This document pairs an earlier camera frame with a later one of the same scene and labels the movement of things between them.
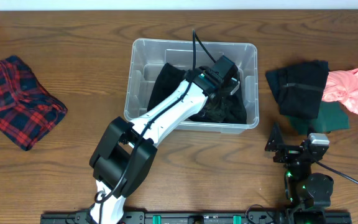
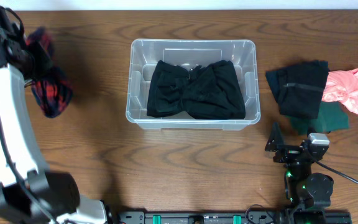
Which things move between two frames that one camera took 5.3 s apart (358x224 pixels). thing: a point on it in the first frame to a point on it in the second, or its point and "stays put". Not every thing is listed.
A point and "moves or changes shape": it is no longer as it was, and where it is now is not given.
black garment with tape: (299, 88) stays put
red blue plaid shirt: (22, 111) moves or changes shape
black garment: (220, 108) stays put
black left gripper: (221, 101) to (25, 54)
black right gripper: (289, 151) stays put
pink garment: (347, 88) stays put
